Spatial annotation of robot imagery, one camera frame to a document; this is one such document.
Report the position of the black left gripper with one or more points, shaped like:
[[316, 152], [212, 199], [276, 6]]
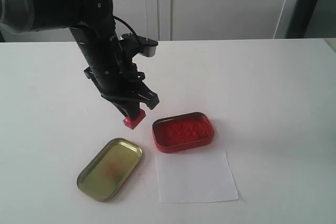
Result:
[[125, 89]]

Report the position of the red stamp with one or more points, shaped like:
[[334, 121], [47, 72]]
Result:
[[133, 123]]

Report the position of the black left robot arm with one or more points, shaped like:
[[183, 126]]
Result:
[[109, 56]]

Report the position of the red ink pad tin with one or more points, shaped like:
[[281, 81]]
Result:
[[182, 132]]

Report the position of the gold tin lid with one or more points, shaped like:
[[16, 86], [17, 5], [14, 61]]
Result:
[[102, 178]]

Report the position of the white cabinet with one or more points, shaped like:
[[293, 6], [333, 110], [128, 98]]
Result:
[[206, 19]]

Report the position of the white paper sheet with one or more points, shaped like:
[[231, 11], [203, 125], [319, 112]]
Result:
[[195, 178]]

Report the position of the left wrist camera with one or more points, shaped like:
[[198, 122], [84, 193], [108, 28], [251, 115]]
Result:
[[133, 45]]

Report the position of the dark vertical post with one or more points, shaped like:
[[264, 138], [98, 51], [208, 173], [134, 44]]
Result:
[[300, 19]]

